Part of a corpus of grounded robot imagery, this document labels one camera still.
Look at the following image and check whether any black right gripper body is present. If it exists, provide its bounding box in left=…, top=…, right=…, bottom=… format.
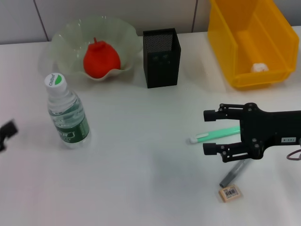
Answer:
left=239, top=102, right=301, bottom=161

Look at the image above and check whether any green pen with white clip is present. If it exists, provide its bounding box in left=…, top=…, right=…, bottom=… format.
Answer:
left=188, top=126, right=241, bottom=145

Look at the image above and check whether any white paper ball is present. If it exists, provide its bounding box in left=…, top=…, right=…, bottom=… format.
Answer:
left=250, top=62, right=269, bottom=73

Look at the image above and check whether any clear green-label water bottle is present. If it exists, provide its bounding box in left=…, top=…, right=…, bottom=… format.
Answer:
left=44, top=72, right=92, bottom=149

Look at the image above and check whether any orange fruit with stem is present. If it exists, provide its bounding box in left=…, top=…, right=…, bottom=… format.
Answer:
left=83, top=37, right=122, bottom=80

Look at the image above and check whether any grey marker pen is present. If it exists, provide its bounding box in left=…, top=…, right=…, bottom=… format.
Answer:
left=219, top=160, right=250, bottom=188

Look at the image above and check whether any beige eraser with barcode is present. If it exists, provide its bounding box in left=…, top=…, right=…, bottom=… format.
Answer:
left=218, top=185, right=242, bottom=202

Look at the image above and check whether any black mesh pen holder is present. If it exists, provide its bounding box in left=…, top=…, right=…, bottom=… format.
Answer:
left=143, top=27, right=182, bottom=89

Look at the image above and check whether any translucent green wavy fruit plate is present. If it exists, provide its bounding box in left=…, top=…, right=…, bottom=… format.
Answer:
left=50, top=15, right=139, bottom=82

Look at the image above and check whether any yellow plastic storage bin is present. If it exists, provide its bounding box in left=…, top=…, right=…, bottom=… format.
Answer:
left=207, top=0, right=300, bottom=91

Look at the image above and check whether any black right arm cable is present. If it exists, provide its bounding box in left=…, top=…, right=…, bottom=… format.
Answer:
left=286, top=148, right=301, bottom=161

